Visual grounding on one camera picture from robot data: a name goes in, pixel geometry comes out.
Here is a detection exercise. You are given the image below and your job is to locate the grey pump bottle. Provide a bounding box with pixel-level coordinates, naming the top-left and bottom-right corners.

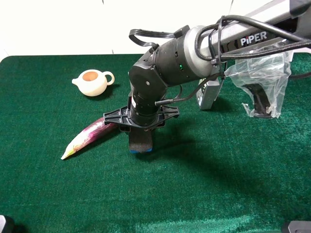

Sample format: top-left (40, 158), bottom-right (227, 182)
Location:
top-left (196, 78), bottom-right (222, 110)

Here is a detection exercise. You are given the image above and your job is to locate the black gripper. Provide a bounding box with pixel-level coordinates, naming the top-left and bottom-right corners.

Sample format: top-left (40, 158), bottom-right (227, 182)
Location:
top-left (104, 91), bottom-right (180, 133)

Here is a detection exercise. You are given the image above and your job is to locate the blue black board eraser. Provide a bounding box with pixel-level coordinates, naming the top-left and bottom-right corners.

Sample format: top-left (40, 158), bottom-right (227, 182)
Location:
top-left (128, 128), bottom-right (153, 153)

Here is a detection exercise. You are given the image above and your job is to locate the black device bottom left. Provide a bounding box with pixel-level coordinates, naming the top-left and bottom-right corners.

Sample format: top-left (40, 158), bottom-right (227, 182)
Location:
top-left (0, 215), bottom-right (15, 233)

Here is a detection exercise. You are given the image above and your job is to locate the black arm handle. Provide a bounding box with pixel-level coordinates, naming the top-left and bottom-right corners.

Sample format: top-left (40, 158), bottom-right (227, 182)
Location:
top-left (243, 83), bottom-right (271, 118)

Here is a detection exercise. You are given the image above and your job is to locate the grey device bottom right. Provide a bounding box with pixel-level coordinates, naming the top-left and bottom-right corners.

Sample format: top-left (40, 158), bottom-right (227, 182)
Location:
top-left (281, 220), bottom-right (311, 233)

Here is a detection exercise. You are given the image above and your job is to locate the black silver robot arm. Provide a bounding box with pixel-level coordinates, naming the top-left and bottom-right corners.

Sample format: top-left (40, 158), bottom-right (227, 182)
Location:
top-left (104, 0), bottom-right (311, 130)

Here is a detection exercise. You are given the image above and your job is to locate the cream ceramic teapot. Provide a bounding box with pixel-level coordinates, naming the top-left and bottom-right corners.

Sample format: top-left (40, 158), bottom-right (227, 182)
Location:
top-left (71, 69), bottom-right (115, 97)

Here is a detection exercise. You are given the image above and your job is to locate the clear plastic wrap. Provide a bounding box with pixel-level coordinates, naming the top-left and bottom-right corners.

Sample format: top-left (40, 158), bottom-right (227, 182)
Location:
top-left (225, 52), bottom-right (293, 118)

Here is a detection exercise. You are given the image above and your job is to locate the green velvet table cloth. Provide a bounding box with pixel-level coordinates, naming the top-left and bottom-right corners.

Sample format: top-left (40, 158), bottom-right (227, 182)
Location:
top-left (0, 55), bottom-right (311, 233)

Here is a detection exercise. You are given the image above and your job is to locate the purple eggplant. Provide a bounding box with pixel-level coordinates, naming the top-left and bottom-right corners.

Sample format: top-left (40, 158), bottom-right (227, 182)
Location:
top-left (61, 117), bottom-right (118, 160)

